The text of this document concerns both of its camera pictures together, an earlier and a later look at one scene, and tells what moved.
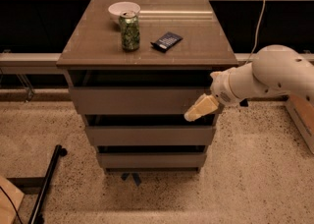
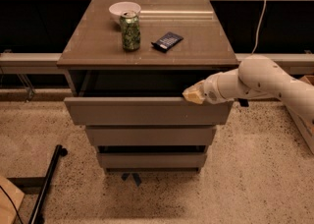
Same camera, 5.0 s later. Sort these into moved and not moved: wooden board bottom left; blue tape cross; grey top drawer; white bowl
Moved: grey top drawer
Not moved: blue tape cross; wooden board bottom left; white bowl
